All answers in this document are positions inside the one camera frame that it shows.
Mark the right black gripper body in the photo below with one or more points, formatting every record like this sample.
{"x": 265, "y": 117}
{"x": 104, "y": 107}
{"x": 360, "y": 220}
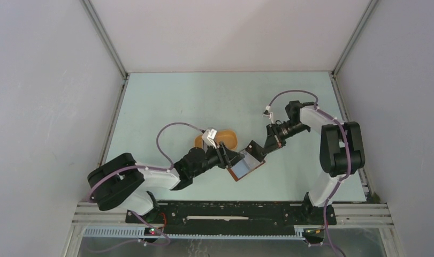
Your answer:
{"x": 286, "y": 130}

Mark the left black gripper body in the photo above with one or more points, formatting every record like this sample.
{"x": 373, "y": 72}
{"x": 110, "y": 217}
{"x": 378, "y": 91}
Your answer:
{"x": 213, "y": 157}

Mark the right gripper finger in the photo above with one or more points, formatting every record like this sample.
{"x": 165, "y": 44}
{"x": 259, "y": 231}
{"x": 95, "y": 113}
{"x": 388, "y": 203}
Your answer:
{"x": 279, "y": 142}
{"x": 270, "y": 145}

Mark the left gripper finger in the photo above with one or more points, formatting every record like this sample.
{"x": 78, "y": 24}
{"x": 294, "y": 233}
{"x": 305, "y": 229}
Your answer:
{"x": 226, "y": 156}
{"x": 234, "y": 158}

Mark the brown leather card holder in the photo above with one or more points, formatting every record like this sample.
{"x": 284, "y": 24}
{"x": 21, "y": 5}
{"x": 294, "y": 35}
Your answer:
{"x": 247, "y": 165}

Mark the black card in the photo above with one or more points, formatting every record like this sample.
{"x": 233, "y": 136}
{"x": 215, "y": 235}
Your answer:
{"x": 255, "y": 150}

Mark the orange plastic card tray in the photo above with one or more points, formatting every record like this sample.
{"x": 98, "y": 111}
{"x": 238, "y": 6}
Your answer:
{"x": 229, "y": 137}

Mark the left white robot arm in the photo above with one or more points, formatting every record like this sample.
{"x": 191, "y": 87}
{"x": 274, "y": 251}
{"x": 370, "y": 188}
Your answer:
{"x": 123, "y": 183}

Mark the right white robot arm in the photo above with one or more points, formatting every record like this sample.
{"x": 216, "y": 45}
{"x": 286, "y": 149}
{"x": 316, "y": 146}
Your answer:
{"x": 341, "y": 149}

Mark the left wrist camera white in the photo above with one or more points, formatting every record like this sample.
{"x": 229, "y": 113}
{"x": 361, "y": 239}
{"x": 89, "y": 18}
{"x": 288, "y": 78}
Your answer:
{"x": 208, "y": 138}

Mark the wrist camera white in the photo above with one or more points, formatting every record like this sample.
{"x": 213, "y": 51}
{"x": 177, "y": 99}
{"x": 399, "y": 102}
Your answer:
{"x": 268, "y": 113}
{"x": 208, "y": 138}

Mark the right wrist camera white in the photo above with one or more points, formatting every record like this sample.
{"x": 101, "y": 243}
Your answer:
{"x": 268, "y": 113}

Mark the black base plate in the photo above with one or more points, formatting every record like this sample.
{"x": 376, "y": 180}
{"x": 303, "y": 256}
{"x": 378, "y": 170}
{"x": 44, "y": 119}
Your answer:
{"x": 245, "y": 218}

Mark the white cable duct strip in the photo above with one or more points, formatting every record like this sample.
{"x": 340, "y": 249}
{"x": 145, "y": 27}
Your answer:
{"x": 141, "y": 232}

